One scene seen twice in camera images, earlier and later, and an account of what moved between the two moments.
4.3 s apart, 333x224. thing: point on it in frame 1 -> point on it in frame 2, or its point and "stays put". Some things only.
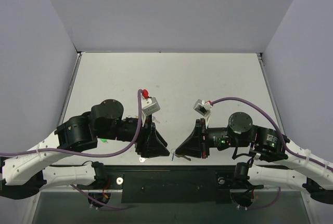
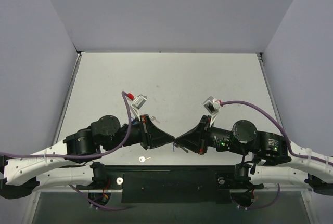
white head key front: [142, 159] stays put
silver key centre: [154, 118] stays put
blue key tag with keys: [173, 151] -> [174, 145]
